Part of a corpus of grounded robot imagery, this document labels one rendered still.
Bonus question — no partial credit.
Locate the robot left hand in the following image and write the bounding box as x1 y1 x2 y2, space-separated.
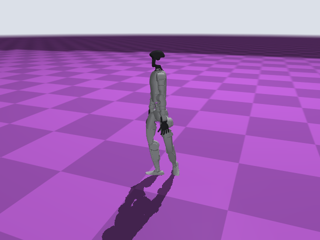
157 117 169 135

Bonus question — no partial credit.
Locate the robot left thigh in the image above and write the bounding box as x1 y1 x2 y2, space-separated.
160 117 174 154

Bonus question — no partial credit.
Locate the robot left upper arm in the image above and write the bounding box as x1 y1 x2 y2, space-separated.
156 72 166 102

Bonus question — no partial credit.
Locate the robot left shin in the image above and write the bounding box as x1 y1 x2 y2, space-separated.
168 145 177 167

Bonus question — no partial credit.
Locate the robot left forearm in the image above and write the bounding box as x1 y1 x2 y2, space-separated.
158 95 167 122

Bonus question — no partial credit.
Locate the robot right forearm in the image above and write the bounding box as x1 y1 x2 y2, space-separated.
148 97 155 113

